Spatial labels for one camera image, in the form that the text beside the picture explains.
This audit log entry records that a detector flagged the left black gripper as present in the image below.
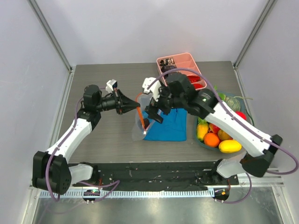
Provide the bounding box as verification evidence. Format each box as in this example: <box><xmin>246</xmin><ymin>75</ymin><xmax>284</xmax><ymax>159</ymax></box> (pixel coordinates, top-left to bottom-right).
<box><xmin>96</xmin><ymin>88</ymin><xmax>140</xmax><ymax>115</ymax></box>

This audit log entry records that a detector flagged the clear zip top bag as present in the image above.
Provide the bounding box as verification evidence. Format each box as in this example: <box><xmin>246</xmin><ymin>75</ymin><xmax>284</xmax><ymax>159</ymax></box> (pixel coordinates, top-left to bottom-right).
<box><xmin>132</xmin><ymin>93</ymin><xmax>156</xmax><ymax>141</ymax></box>

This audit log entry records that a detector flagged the orange fruit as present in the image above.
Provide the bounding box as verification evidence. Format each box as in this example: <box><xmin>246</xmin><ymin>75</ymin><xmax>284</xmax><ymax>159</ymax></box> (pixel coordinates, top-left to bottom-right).
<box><xmin>204</xmin><ymin>133</ymin><xmax>220</xmax><ymax>147</ymax></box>

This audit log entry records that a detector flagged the red apple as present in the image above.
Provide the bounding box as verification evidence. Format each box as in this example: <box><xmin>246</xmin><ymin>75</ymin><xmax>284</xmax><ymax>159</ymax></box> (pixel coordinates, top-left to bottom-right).
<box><xmin>235</xmin><ymin>111</ymin><xmax>247</xmax><ymax>120</ymax></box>

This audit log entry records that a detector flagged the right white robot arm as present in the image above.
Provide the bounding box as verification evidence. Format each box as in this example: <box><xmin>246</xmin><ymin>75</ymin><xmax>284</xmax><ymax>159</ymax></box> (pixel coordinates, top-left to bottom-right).
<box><xmin>142</xmin><ymin>72</ymin><xmax>282</xmax><ymax>184</ymax></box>

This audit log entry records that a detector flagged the blue folded t-shirt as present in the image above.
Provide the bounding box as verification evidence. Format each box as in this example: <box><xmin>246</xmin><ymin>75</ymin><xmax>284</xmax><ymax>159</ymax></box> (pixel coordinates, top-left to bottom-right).
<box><xmin>144</xmin><ymin>109</ymin><xmax>187</xmax><ymax>142</ymax></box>

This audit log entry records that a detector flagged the yellow orange mango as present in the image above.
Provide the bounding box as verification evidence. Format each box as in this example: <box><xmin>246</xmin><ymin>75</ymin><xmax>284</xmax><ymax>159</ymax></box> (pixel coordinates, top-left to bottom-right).
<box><xmin>196</xmin><ymin>123</ymin><xmax>209</xmax><ymax>141</ymax></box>

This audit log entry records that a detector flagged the red item in tray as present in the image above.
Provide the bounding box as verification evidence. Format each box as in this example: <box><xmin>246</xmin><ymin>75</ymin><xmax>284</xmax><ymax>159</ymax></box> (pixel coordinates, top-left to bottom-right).
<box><xmin>187</xmin><ymin>75</ymin><xmax>206</xmax><ymax>91</ymax></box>

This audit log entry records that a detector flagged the teal fruit basket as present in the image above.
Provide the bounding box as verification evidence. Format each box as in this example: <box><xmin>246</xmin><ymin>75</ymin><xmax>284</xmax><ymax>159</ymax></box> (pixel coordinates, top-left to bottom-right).
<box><xmin>194</xmin><ymin>91</ymin><xmax>247</xmax><ymax>154</ymax></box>

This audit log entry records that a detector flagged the pink divided tray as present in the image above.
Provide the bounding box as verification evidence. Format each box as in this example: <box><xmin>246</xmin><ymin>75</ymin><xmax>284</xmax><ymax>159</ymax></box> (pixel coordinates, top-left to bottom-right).
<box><xmin>156</xmin><ymin>53</ymin><xmax>207</xmax><ymax>88</ymax></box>

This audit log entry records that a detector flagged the green melon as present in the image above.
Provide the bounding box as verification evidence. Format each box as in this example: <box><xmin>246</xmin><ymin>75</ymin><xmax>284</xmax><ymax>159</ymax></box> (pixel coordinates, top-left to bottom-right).
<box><xmin>224</xmin><ymin>96</ymin><xmax>241</xmax><ymax>112</ymax></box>

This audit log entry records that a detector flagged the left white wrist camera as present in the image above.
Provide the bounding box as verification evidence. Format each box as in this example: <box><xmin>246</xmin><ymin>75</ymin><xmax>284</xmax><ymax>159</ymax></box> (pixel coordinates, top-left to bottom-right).
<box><xmin>105</xmin><ymin>79</ymin><xmax>118</xmax><ymax>93</ymax></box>

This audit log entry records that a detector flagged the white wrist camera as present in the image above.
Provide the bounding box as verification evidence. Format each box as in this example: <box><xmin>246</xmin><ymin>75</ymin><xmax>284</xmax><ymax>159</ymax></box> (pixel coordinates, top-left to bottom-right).
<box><xmin>105</xmin><ymin>79</ymin><xmax>118</xmax><ymax>93</ymax></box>
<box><xmin>142</xmin><ymin>77</ymin><xmax>163</xmax><ymax>102</ymax></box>

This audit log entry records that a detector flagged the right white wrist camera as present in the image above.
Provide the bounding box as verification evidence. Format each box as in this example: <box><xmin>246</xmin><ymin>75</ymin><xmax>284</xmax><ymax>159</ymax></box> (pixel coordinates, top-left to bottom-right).
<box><xmin>142</xmin><ymin>77</ymin><xmax>163</xmax><ymax>102</ymax></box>

